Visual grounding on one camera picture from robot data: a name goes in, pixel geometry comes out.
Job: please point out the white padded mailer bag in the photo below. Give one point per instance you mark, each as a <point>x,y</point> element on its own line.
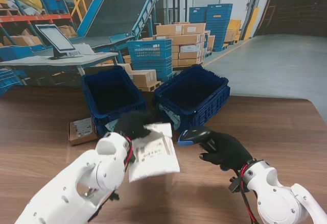
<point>155,162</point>

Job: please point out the blue bin labelled boxed parcels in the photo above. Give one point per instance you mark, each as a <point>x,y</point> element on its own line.
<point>112,96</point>

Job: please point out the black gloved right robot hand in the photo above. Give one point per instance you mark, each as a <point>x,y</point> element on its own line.
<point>230,150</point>

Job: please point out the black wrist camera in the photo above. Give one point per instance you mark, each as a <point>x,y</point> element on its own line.
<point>234,184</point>
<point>114,196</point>

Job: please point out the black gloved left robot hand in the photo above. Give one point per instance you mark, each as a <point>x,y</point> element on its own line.
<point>132,125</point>

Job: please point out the small flat cardboard box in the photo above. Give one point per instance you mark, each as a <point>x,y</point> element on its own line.
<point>80,132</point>

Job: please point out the paper label bagged parcels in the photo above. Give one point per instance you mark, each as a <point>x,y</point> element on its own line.
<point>175,118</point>

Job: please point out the blue bin labelled bagged parcels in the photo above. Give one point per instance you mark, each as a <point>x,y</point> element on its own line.
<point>194,94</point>

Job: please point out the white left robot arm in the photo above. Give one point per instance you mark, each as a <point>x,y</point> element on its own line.
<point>76,178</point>

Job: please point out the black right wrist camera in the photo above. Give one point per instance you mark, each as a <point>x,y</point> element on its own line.
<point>234,184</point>

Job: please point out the black and blue barcode scanner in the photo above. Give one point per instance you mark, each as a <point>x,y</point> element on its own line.
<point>196,133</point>

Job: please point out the paper label boxed parcels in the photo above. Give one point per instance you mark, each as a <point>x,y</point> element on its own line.
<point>110,127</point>

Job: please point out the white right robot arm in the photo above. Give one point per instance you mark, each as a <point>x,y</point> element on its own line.
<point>276,201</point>

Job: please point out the printed warehouse backdrop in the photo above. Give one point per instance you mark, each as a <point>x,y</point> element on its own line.
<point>153,17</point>

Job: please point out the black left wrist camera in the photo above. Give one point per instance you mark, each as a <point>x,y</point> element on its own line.
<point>114,196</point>

